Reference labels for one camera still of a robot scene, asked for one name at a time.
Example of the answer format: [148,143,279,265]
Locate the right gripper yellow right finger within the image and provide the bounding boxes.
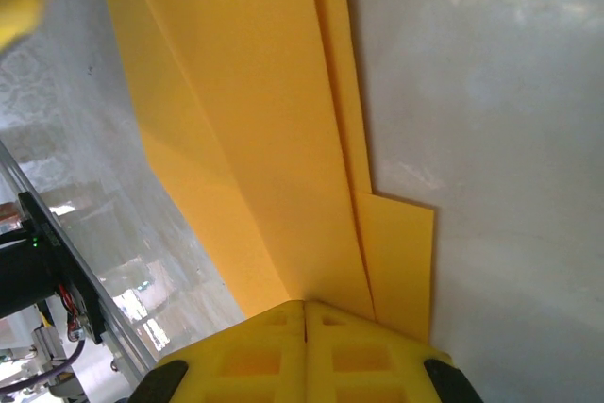
[305,301,487,403]

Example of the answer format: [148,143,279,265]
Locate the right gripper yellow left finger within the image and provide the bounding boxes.
[120,299,308,403]

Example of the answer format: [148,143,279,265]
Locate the brown bottle black cap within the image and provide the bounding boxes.
[0,201,23,230]

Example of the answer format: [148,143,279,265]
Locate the long aluminium base rail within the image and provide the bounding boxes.
[0,138,159,376]

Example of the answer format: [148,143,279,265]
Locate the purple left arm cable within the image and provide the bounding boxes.
[0,336,87,397]

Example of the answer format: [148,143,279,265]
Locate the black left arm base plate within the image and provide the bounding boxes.
[16,190,108,346]

